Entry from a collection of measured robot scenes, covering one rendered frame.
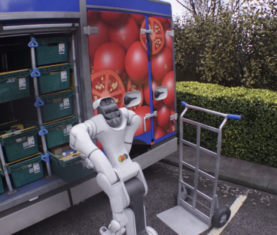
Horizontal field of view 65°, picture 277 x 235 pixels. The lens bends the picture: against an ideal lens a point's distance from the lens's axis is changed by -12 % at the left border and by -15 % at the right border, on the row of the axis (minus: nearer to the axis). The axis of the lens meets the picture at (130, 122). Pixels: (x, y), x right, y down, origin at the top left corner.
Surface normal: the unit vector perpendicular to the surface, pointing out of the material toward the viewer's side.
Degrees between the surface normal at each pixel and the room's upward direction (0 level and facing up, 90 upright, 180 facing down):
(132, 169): 58
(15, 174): 94
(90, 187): 90
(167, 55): 90
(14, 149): 91
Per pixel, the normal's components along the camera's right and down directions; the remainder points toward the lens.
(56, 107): 0.72, 0.19
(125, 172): 0.58, -0.39
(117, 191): 0.59, -0.01
